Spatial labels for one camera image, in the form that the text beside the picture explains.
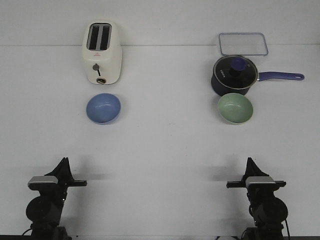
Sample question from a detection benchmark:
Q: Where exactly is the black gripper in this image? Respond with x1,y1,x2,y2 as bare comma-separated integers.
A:
226,157,286,200
45,157,87,200

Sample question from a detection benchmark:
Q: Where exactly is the green bowl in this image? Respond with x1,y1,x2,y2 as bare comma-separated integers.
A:
217,93,254,125

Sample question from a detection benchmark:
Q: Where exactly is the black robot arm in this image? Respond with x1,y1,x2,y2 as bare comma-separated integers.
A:
226,157,289,240
25,157,87,240

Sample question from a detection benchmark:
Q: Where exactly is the blue bowl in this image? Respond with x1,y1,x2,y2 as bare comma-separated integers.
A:
85,93,122,125

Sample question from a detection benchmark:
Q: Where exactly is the dark blue saucepan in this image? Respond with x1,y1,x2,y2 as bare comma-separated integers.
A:
211,71,305,96

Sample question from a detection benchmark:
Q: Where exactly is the glass pot lid blue knob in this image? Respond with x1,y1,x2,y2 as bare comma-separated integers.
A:
213,55,258,90

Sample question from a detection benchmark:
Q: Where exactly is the clear rectangular container lid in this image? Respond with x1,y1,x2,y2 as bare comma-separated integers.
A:
218,32,269,57

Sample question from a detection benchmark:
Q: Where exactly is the white two-slot toaster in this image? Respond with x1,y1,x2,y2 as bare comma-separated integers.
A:
81,20,123,85

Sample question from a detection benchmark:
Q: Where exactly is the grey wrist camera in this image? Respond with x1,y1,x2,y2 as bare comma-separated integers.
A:
245,176,276,189
27,175,58,191

